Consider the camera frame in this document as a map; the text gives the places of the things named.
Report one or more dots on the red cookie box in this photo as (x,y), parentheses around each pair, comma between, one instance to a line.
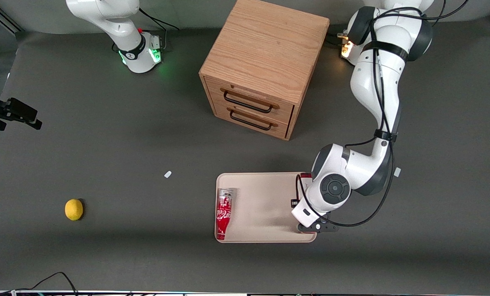
(306,175)

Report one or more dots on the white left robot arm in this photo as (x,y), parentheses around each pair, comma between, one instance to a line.
(376,82)

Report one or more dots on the beige plastic tray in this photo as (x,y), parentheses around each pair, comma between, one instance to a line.
(261,205)

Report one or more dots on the yellow lemon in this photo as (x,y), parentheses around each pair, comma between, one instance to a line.
(73,209)

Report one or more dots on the red cola bottle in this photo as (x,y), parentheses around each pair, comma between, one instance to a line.
(224,213)

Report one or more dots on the wooden drawer front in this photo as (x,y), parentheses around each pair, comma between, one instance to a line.
(279,129)
(284,111)

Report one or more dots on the wooden drawer cabinet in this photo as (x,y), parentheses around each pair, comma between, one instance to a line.
(265,45)

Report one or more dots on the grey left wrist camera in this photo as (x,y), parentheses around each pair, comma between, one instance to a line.
(308,213)

